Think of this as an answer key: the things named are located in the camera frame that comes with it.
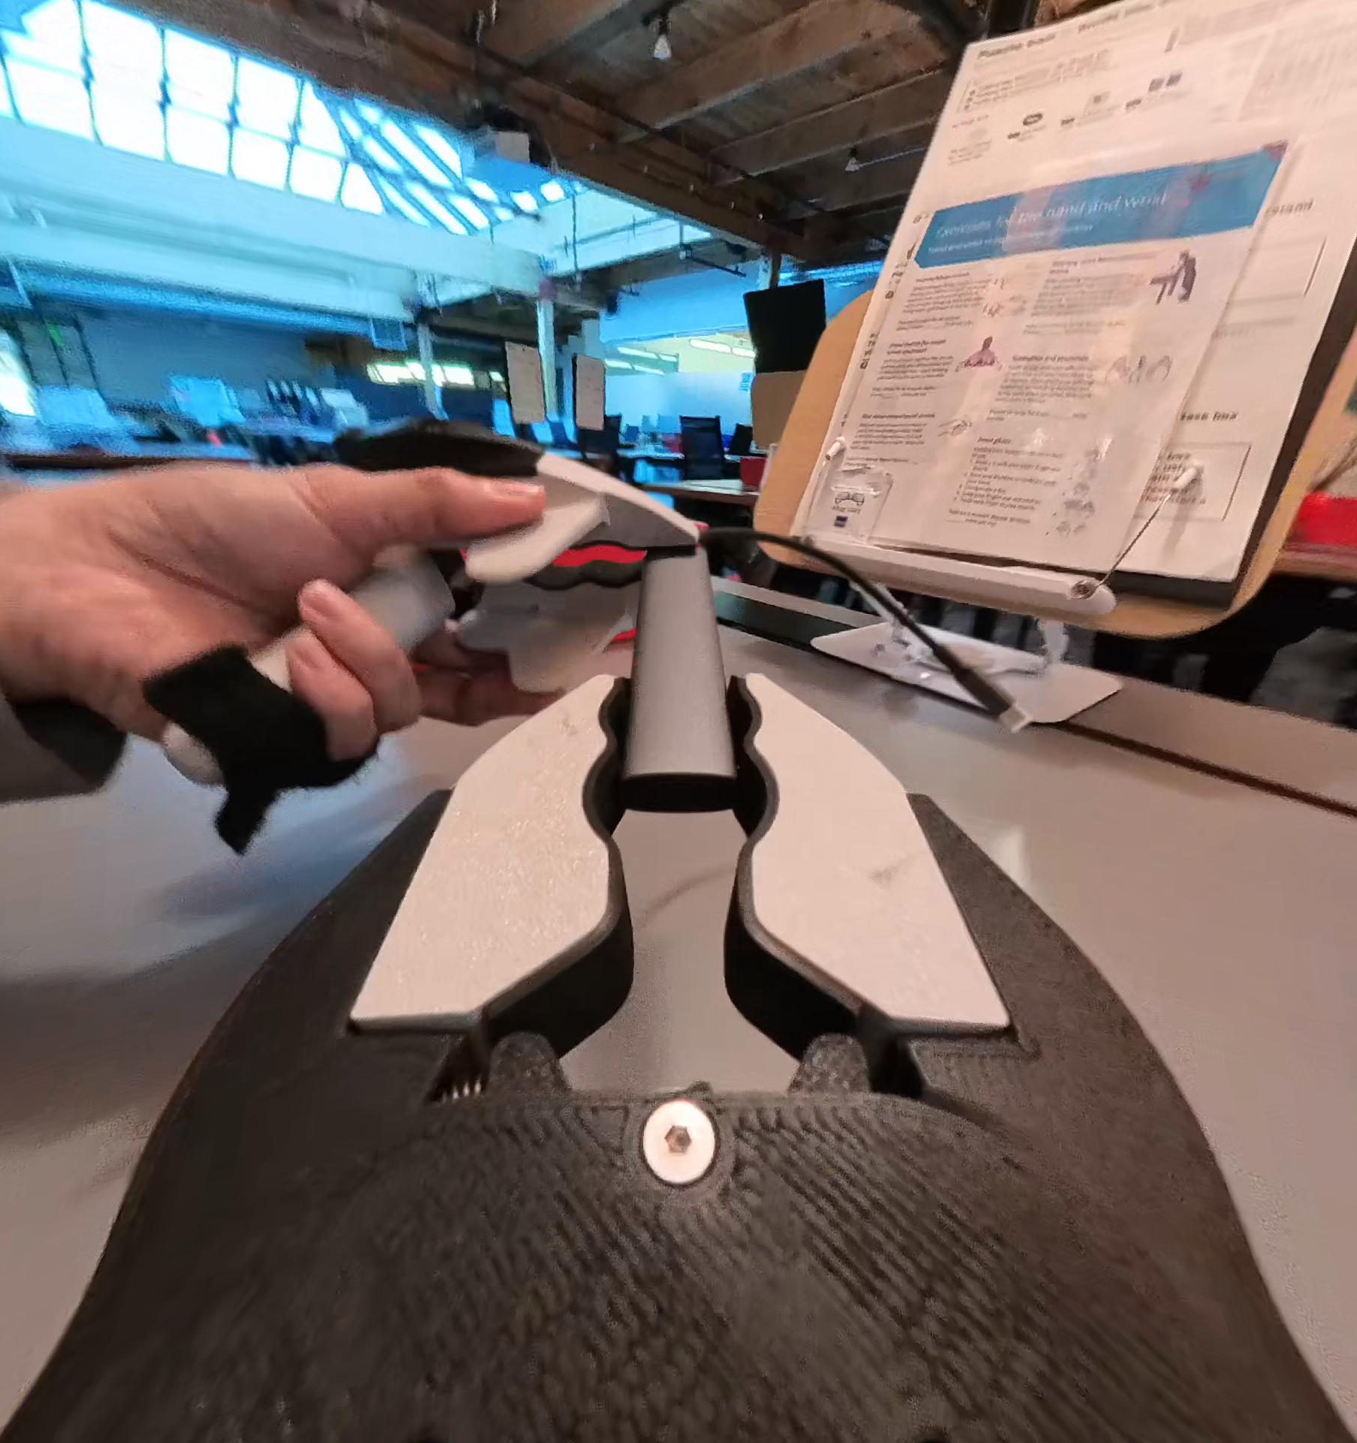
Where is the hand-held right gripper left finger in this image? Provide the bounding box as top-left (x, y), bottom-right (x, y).
top-left (349, 674), bottom-right (636, 1059)

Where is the small clear packet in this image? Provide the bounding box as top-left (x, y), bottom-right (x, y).
top-left (820, 468), bottom-right (894, 541)

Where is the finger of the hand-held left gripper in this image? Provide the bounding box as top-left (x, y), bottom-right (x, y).
top-left (537, 455), bottom-right (705, 556)
top-left (458, 564), bottom-right (648, 694)

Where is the wooden document stand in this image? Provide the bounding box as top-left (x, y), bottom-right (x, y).
top-left (751, 0), bottom-right (1357, 728)

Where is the grey desk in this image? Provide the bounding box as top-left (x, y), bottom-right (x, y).
top-left (0, 564), bottom-right (1357, 1443)

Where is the cardboard box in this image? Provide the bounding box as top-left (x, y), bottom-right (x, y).
top-left (751, 369), bottom-right (806, 451)

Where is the dark grey usb hub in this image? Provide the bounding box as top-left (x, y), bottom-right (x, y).
top-left (619, 550), bottom-right (737, 816)

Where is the person's left hand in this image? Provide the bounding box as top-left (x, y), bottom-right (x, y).
top-left (0, 464), bottom-right (556, 758)

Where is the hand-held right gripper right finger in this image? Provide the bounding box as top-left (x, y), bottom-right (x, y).
top-left (726, 672), bottom-right (1013, 1060)

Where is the black monitor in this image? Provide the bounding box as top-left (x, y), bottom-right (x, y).
top-left (743, 277), bottom-right (829, 372)

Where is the person's left forearm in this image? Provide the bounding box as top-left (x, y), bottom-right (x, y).
top-left (0, 478), bottom-right (128, 806)

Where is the white printed instruction sheet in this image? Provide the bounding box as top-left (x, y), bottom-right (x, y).
top-left (915, 0), bottom-right (1357, 581)

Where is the black hub cable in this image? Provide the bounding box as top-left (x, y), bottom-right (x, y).
top-left (695, 527), bottom-right (1034, 732)

